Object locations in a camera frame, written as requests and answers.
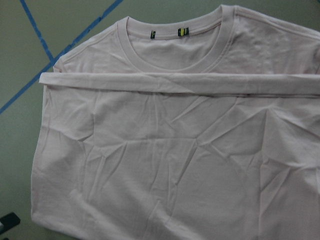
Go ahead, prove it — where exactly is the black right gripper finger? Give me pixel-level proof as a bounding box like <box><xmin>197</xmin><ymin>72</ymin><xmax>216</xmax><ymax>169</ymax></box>
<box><xmin>0</xmin><ymin>212</ymin><xmax>21</xmax><ymax>234</ymax></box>

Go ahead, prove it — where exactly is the pink Snoopy t-shirt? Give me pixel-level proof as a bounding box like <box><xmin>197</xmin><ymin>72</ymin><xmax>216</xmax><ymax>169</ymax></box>
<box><xmin>31</xmin><ymin>5</ymin><xmax>320</xmax><ymax>240</ymax></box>

